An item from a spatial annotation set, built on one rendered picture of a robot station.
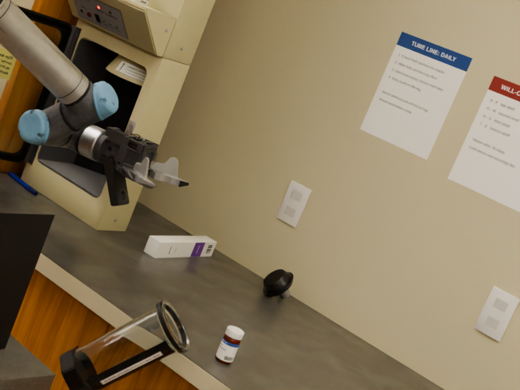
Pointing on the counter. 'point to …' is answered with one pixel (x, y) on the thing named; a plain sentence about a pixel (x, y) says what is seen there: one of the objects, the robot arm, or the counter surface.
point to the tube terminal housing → (166, 77)
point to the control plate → (102, 15)
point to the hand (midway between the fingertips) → (172, 189)
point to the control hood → (139, 25)
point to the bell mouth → (128, 70)
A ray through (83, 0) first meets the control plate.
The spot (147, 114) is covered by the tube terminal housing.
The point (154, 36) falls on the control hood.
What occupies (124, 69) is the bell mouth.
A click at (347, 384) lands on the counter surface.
